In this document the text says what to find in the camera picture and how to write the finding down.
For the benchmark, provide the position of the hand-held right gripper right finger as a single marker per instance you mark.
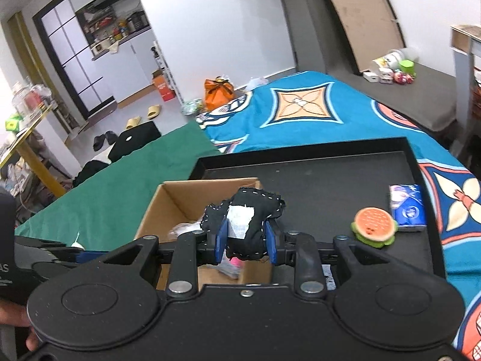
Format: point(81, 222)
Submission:
point(271, 243)

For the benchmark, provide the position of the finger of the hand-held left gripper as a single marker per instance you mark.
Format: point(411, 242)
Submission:
point(90, 256)

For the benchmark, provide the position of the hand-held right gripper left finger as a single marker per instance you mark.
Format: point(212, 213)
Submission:
point(221, 240)

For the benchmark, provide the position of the grey plush mouse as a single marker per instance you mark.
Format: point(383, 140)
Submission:
point(231, 269)

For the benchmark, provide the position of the white cloth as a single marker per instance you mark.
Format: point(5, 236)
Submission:
point(186, 230)

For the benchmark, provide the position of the black stitched fabric patch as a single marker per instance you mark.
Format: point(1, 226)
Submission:
point(255, 203)

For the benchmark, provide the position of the brown cardboard box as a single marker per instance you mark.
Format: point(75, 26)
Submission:
point(176, 199)

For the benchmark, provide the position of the black shallow tray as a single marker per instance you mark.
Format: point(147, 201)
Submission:
point(330, 180)

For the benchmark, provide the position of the orange burger toy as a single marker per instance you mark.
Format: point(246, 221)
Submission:
point(374, 227)

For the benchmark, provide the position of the blue tissue pack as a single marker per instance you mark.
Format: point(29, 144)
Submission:
point(407, 207)

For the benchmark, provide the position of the person's left hand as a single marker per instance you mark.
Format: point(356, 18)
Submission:
point(13, 314)

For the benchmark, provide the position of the green blanket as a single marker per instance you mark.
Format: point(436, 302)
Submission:
point(124, 191)

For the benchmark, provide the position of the yellow table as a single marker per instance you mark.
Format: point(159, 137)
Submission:
point(37, 165)

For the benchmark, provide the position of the black slippers pair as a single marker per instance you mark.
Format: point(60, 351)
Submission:
point(105, 140)

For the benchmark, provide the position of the black laptop bag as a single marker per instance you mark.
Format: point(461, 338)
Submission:
point(135, 141)

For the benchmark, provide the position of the yellow slipper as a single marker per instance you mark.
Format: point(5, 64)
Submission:
point(154, 112)
point(133, 123)

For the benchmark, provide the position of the green small box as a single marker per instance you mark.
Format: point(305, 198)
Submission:
point(13, 124)

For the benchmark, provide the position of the orange bag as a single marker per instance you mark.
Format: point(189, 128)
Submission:
point(218, 94)

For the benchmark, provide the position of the blue patterned blanket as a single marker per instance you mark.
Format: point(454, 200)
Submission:
point(357, 116)

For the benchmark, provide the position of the white plastic bag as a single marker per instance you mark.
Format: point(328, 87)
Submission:
point(256, 84)

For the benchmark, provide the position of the orange carton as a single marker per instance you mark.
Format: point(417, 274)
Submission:
point(164, 86)

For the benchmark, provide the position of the clear glass jar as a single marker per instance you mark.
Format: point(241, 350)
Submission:
point(32, 96)

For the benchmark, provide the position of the white kitchen cabinets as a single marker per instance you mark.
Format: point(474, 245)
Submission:
point(124, 67)

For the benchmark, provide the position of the white charger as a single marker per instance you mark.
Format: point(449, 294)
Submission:
point(375, 76)

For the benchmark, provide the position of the black framed sliding door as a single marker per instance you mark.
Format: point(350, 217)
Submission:
point(75, 52)

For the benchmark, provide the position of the red small toy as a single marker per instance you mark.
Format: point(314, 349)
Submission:
point(404, 78)

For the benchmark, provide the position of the white plastic jar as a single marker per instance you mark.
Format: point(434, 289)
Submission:
point(390, 60)

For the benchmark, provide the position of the green cup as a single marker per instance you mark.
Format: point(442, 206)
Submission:
point(407, 68)

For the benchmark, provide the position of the grey folding mattress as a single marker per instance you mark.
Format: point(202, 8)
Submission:
point(308, 18)

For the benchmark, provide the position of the black box lid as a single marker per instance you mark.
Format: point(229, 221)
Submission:
point(362, 18)

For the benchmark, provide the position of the grey metal desk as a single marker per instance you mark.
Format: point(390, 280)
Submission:
point(461, 82)

